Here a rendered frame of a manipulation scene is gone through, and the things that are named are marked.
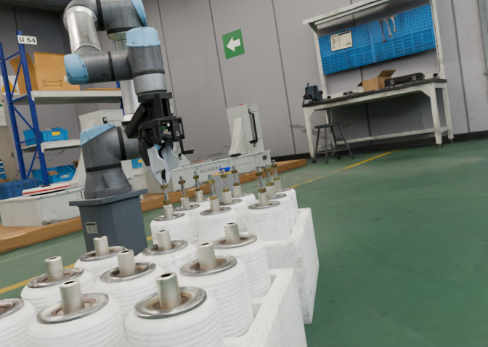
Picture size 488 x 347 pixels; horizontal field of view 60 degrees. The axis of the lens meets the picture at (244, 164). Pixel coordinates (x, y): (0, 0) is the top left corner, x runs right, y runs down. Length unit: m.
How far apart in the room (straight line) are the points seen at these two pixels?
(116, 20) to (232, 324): 1.10
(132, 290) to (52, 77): 5.78
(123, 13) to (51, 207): 1.78
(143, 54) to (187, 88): 6.87
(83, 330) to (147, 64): 0.67
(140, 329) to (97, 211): 0.99
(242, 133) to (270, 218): 3.73
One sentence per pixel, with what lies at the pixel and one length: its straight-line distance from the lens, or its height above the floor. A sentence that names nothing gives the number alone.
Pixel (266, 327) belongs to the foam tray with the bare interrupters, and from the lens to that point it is 0.55.
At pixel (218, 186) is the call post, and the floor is 0.27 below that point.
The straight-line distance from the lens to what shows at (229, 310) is 0.55.
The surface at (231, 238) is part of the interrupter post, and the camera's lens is 0.67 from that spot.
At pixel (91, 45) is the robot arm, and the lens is 1.19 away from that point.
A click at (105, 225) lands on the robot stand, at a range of 1.41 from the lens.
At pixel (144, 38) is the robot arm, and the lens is 1.03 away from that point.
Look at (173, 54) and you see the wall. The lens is 8.15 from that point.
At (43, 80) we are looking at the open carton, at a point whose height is 1.59.
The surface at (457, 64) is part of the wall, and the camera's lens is 5.79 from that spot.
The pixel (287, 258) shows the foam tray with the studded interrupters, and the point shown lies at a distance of 0.93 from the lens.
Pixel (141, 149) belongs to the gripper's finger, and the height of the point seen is 0.42.
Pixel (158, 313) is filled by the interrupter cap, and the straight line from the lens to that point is 0.44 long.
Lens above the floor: 0.40
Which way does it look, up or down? 3 degrees down
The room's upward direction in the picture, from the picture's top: 9 degrees counter-clockwise
